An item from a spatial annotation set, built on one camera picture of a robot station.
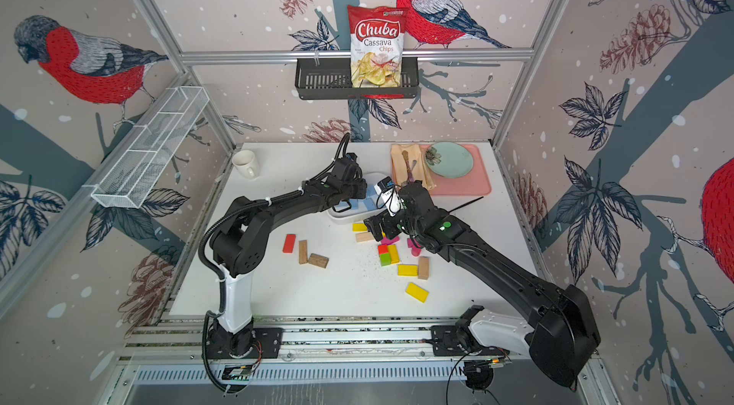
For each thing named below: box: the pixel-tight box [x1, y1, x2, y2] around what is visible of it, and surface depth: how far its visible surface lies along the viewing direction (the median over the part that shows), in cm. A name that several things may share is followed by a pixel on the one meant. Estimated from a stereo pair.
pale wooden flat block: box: [355, 232, 374, 243], surface depth 96 cm
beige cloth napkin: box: [390, 143, 437, 190], surface depth 116 cm
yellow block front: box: [405, 281, 430, 304], surface depth 85 cm
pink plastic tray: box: [420, 143, 492, 196], surface depth 112 cm
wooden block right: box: [417, 255, 430, 280], surface depth 87 cm
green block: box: [379, 252, 392, 267], surface depth 90 cm
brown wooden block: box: [307, 252, 330, 269], surface depth 90 cm
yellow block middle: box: [396, 264, 418, 278], surface depth 88 cm
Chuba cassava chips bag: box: [347, 4, 407, 88], surface depth 87 cm
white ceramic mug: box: [231, 149, 260, 180], surface depth 106 cm
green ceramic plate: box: [424, 141, 475, 179], surface depth 117 cm
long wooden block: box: [298, 239, 308, 265], surface depth 92 cm
